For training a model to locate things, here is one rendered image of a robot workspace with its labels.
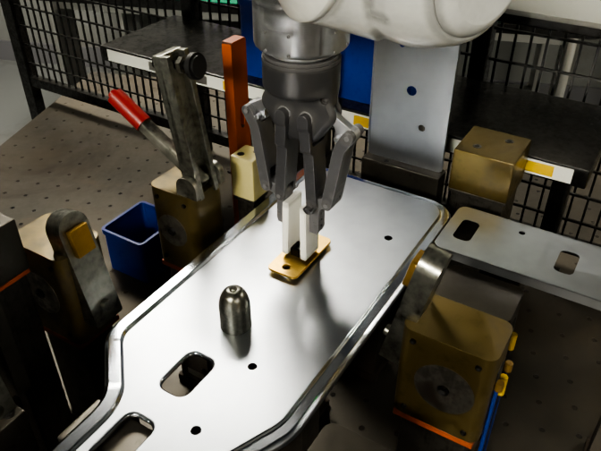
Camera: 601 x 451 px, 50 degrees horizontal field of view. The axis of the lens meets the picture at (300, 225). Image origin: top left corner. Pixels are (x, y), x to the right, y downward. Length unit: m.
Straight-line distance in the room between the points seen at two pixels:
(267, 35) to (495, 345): 0.34
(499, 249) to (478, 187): 0.12
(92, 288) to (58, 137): 1.08
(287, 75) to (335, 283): 0.24
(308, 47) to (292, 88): 0.04
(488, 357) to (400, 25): 0.32
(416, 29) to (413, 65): 0.49
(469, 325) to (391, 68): 0.40
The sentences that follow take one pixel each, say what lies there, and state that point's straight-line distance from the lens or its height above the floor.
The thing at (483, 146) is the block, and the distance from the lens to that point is 0.87.
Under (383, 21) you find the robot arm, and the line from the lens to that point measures 0.40.
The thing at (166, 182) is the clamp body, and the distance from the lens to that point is 0.80.
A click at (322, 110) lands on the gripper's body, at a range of 0.62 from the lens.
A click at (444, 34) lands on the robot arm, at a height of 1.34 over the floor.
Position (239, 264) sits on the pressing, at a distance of 0.74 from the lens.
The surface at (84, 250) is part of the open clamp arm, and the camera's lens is 0.67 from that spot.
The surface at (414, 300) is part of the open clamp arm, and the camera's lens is 0.59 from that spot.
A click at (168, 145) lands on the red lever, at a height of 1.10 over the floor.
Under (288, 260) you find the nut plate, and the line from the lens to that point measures 0.73.
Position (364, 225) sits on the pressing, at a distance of 0.80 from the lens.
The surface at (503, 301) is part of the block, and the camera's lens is 0.75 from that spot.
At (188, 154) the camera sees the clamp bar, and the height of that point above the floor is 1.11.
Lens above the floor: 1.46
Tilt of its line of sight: 36 degrees down
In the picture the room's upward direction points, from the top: straight up
